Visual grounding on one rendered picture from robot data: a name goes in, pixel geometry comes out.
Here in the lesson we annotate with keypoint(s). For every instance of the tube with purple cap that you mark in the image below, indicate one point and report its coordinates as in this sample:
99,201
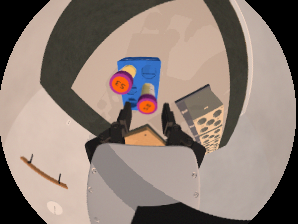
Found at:
122,81

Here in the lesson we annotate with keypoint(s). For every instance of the blue tube rack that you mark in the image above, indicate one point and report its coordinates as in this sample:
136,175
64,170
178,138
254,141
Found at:
144,66

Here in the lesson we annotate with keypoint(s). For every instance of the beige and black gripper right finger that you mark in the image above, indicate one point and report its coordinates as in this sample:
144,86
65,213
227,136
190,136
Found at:
177,136

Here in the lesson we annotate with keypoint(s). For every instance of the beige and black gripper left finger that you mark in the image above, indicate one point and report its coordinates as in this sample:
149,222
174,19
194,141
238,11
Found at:
116,132

